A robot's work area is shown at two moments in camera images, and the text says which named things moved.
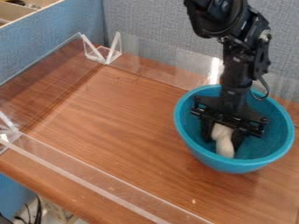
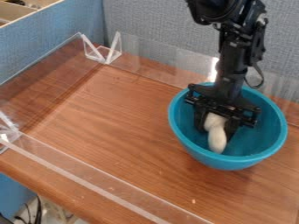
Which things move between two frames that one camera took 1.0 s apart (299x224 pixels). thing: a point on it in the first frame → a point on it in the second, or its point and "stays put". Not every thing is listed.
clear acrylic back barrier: [191, 62] stays put
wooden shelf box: [14, 11] stays put
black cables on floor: [39, 214] stays put
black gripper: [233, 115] → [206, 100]
